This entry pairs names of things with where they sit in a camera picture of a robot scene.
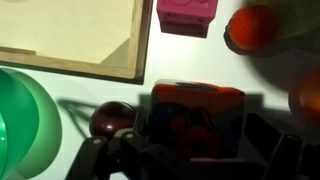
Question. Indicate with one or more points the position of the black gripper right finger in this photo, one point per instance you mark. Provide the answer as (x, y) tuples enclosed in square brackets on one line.
[(286, 153)]

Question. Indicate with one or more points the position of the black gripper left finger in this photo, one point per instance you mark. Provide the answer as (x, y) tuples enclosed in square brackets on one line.
[(133, 156)]

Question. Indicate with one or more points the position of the orange multicolour plush cube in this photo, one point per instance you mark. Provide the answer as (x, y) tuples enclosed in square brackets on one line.
[(196, 120)]

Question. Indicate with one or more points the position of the wooden crate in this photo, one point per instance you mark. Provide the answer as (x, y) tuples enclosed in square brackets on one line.
[(66, 33)]

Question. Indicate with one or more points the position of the pink cube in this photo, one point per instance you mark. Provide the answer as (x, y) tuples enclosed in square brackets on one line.
[(186, 15)]

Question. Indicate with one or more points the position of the dark red plum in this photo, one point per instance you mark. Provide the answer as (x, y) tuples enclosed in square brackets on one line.
[(111, 119)]

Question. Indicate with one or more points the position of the green plastic bowl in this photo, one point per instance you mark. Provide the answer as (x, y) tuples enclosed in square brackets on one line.
[(26, 126)]

